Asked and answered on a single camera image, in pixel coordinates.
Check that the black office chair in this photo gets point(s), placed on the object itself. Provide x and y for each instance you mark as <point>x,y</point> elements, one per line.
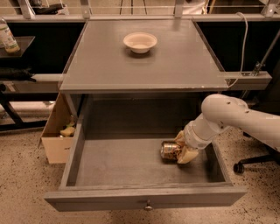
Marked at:
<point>273,155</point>

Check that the grey wooden cabinet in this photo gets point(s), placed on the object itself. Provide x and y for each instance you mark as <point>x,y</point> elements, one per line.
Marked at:
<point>140,95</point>

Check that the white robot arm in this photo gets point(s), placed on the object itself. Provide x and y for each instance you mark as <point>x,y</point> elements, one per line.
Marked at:
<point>218,112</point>

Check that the plastic bottle with label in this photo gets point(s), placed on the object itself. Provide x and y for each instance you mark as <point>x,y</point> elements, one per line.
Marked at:
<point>7,39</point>

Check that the white paper bowl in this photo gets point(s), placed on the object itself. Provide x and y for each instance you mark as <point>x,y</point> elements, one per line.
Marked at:
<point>140,42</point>

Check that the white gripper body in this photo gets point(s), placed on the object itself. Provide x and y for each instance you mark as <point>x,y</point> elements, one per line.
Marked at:
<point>192,136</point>

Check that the metal railing frame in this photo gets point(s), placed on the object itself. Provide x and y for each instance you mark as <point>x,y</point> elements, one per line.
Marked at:
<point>83,10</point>

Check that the grey metal clamp rod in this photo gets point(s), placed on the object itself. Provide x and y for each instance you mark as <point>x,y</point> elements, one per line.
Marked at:
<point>260,65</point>

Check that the open grey top drawer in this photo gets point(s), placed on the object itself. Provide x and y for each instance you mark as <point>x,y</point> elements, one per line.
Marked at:
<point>119,174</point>

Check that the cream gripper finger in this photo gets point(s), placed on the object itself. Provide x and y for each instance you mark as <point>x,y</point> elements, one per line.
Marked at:
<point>186,155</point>
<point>180,138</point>

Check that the orange soda can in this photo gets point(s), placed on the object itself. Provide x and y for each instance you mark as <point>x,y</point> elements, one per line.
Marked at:
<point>170,150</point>

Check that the black side table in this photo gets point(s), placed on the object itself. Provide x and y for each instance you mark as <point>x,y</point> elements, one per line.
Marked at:
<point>7,78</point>

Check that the yellow sponge in box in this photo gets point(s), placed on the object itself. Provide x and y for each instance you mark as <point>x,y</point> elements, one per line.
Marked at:
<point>69,129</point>

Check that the round metal drawer knob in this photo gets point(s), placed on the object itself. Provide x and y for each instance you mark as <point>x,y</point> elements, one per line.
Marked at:
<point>148,206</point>

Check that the cardboard box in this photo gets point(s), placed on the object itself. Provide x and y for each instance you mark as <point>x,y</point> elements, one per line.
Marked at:
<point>56,145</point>

